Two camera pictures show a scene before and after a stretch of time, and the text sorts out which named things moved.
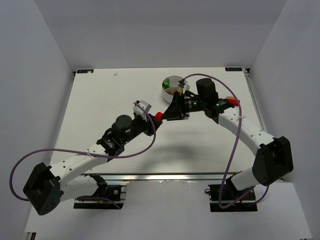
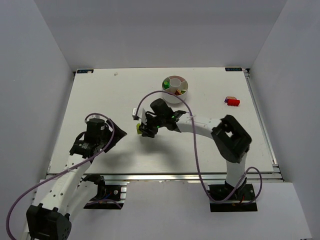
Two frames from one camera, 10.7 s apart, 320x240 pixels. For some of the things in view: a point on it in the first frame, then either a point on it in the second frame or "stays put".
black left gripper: x=150 y=124 -> x=113 y=135
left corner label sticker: x=85 y=71 stays put
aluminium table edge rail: x=166 y=176 stays put
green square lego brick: x=166 y=84 stays put
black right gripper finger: x=177 y=105 -> x=147 y=126
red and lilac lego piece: x=232 y=100 stays put
